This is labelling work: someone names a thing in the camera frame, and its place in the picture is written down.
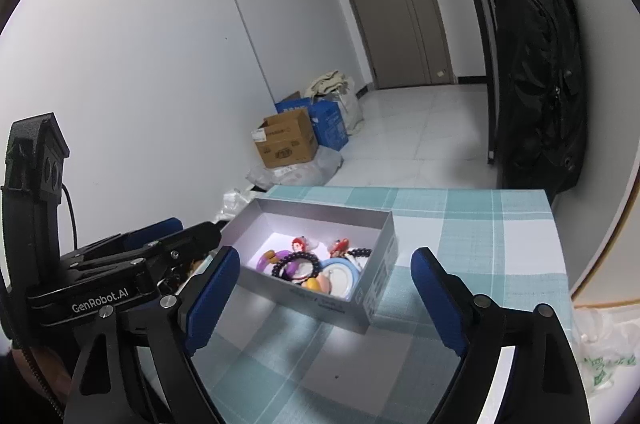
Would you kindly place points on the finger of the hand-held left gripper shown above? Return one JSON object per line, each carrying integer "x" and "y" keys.
{"x": 160, "y": 226}
{"x": 195, "y": 236}

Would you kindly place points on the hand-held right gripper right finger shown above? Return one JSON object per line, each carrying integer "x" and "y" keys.
{"x": 440, "y": 299}

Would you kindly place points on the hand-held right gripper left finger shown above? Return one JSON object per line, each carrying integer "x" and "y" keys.
{"x": 212, "y": 299}

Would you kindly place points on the red haired figure charm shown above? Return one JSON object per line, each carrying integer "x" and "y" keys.
{"x": 339, "y": 246}
{"x": 300, "y": 244}

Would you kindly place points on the grey cardboard box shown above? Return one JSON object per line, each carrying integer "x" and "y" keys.
{"x": 320, "y": 304}

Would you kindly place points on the crumpled clear plastic bag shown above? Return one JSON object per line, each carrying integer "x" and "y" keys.
{"x": 235, "y": 204}

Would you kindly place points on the teal checked tablecloth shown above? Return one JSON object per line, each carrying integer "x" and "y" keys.
{"x": 450, "y": 229}

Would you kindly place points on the grey plastic bag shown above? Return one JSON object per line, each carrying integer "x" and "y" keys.
{"x": 300, "y": 174}

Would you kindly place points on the brown cardboard box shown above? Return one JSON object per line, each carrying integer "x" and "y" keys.
{"x": 287, "y": 144}

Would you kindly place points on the white green printed plastic bag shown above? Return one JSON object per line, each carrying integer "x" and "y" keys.
{"x": 605, "y": 354}

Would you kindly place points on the blue cardboard box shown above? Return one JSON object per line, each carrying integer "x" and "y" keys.
{"x": 330, "y": 124}

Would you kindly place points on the white bag with cream cloth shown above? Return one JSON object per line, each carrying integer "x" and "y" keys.
{"x": 332, "y": 86}

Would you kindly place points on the black hanging backpack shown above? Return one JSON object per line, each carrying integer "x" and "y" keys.
{"x": 542, "y": 79}

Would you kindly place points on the black metal frame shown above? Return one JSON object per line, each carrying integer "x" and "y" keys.
{"x": 480, "y": 29}

